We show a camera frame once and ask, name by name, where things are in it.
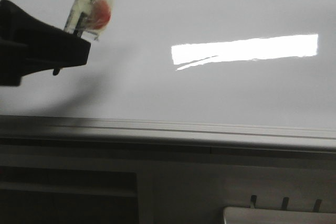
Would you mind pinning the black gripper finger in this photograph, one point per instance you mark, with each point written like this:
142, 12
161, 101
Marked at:
29, 46

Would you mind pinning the white black whiteboard marker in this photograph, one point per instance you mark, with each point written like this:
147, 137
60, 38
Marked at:
76, 18

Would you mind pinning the white whiteboard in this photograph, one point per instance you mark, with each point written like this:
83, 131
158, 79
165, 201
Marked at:
253, 62

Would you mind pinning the dark shelf unit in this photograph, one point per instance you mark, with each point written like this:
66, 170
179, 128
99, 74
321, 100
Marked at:
41, 195

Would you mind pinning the white tray with hooks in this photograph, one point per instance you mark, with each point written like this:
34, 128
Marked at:
252, 214

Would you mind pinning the grey aluminium whiteboard frame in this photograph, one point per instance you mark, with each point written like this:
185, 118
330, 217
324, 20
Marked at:
168, 133

